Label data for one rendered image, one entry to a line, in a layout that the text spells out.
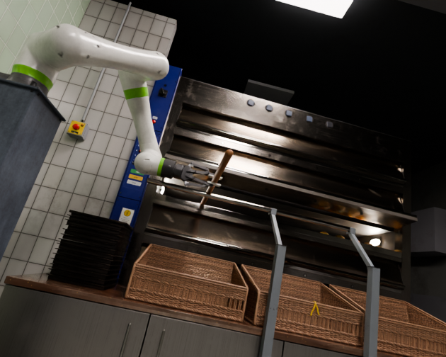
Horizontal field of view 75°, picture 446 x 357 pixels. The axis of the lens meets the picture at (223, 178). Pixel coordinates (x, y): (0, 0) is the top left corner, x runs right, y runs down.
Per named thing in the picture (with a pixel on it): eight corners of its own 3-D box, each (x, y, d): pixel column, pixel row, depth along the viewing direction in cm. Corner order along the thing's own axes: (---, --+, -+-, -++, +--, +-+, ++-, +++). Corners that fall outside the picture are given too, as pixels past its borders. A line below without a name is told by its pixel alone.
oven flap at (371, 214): (164, 156, 185) (163, 170, 203) (418, 221, 202) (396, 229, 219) (165, 153, 186) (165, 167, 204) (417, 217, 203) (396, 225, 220)
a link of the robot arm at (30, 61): (23, 66, 94) (46, 21, 100) (2, 74, 102) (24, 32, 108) (61, 91, 104) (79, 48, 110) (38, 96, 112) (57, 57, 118)
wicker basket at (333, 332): (231, 309, 178) (239, 263, 187) (316, 326, 184) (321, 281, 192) (252, 325, 132) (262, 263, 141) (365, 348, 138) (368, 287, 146)
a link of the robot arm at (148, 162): (129, 173, 137) (133, 151, 134) (136, 167, 149) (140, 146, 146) (158, 180, 138) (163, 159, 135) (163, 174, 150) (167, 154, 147)
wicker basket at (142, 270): (136, 288, 174) (149, 242, 182) (227, 308, 178) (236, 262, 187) (122, 297, 128) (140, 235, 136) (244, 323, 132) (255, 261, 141)
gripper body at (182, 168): (176, 165, 148) (194, 169, 148) (172, 180, 145) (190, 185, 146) (176, 160, 140) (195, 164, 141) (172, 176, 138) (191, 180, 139)
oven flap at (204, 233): (145, 230, 185) (154, 204, 197) (401, 290, 201) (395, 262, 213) (145, 227, 181) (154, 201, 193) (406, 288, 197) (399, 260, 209)
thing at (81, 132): (69, 137, 194) (75, 123, 197) (84, 140, 195) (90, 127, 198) (65, 132, 187) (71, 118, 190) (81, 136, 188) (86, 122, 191)
